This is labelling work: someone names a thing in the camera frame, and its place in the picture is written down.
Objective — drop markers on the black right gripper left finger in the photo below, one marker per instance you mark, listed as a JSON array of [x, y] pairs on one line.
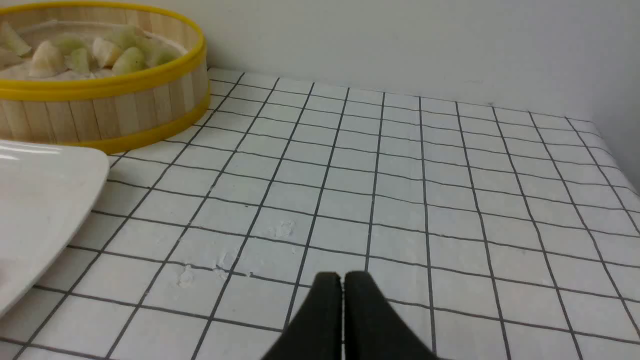
[[315, 333]]

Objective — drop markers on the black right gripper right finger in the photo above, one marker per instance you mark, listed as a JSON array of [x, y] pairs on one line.
[[372, 328]]

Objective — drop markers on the white square plate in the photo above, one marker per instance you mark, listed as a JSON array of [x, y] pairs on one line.
[[46, 194]]

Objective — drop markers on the green dumpling steamer left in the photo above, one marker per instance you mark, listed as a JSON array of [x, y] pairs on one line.
[[159, 54]]

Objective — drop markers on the bamboo steamer basket yellow rim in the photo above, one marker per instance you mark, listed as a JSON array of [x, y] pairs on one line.
[[116, 114]]

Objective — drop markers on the green dumpling in steamer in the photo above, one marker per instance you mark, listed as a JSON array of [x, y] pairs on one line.
[[125, 36], [131, 60], [12, 40], [66, 43], [80, 61]]

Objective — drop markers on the white dumpling steamer left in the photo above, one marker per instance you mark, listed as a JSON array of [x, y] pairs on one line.
[[105, 52]]

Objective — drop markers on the white dumpling in steamer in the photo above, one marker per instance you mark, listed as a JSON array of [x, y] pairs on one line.
[[47, 61]]

